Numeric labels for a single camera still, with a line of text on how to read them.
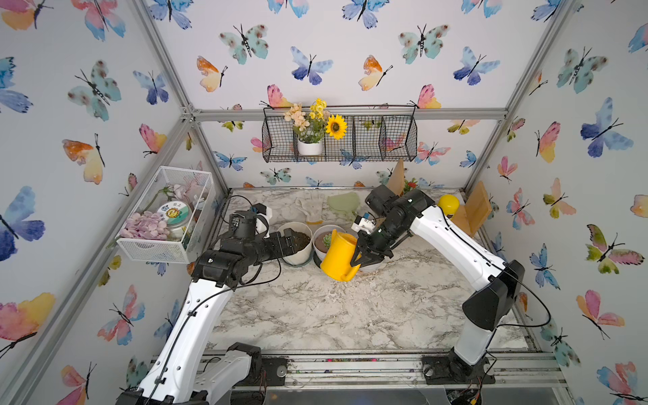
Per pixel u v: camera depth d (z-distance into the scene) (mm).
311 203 1149
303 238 942
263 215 637
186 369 380
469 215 1010
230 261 467
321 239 910
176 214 656
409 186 907
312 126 862
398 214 536
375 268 925
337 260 735
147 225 595
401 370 754
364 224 710
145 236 587
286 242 632
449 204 920
